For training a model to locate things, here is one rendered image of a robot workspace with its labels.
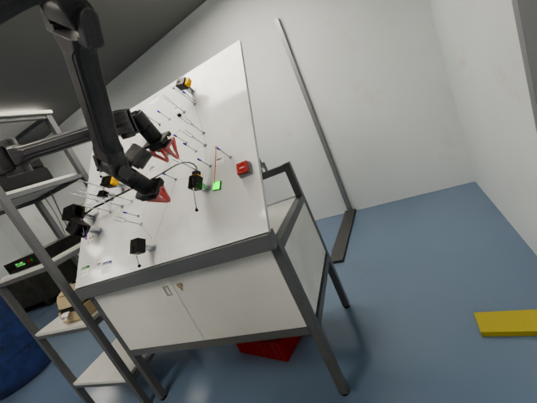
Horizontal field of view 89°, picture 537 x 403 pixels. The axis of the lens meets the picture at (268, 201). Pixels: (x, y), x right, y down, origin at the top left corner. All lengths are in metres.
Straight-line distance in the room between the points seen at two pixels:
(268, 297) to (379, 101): 2.24
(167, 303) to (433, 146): 2.59
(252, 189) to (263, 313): 0.54
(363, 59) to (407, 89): 0.49
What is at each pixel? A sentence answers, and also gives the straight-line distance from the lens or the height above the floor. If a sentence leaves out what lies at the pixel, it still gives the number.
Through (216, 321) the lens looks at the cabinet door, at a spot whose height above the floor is 0.50.
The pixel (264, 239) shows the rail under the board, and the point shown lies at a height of 0.85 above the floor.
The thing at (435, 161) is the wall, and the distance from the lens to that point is 3.08.
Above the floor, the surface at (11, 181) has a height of 1.51.
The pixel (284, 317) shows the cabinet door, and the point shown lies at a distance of 1.26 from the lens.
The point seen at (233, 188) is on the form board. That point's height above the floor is 1.04.
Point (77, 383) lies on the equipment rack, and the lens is 2.49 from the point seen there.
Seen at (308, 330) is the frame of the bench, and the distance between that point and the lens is 1.28.
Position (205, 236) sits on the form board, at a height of 0.92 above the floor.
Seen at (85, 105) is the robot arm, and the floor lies 1.42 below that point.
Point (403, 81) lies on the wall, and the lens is 2.94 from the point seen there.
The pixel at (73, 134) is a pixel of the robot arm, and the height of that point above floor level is 1.43.
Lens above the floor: 1.19
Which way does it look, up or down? 13 degrees down
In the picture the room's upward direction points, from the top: 25 degrees counter-clockwise
